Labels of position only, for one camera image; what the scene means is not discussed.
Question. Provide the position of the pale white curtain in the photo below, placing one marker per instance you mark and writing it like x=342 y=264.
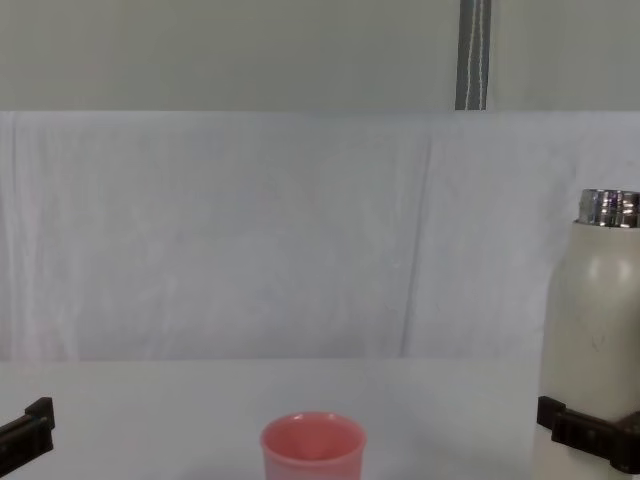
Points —
x=225 y=55

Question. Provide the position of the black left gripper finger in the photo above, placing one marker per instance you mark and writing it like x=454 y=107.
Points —
x=37 y=425

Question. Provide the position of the grey striped post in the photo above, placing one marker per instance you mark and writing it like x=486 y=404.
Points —
x=472 y=55

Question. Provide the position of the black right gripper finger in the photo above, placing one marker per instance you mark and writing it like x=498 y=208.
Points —
x=580 y=430

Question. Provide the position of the cream vacuum bottle steel neck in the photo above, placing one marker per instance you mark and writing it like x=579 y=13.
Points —
x=597 y=310

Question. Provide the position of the pink plastic cup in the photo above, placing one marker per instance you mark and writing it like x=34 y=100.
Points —
x=314 y=447

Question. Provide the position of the white wrinkled backdrop cloth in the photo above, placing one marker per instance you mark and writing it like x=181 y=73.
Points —
x=250 y=235

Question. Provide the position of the white table cloth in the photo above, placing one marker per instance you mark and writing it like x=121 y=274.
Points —
x=175 y=415

